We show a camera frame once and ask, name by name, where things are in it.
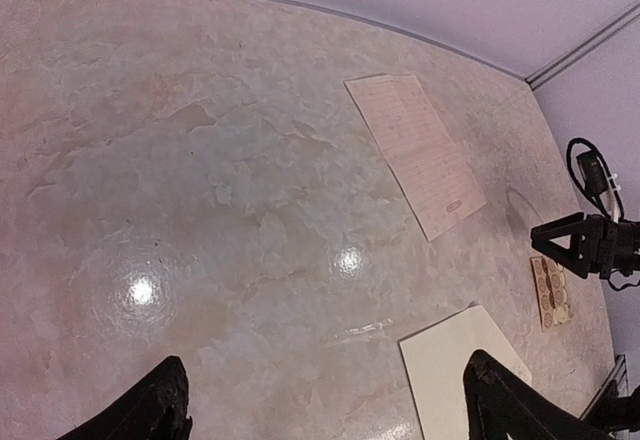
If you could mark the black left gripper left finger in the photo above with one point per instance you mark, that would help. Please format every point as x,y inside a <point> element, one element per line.
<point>156,407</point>

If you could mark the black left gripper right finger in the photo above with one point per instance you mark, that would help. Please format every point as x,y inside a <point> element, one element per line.
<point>502,406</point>

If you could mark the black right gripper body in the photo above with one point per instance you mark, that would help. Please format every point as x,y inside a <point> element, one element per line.
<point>615,246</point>

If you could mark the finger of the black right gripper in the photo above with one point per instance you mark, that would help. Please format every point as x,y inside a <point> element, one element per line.
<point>572,242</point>

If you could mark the brown sticker sheet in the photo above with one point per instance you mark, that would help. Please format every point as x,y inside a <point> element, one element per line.
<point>551,292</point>

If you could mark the cream paper envelope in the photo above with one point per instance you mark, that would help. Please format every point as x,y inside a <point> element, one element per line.
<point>435,359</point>

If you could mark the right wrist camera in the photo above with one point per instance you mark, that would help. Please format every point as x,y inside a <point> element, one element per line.
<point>600,185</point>

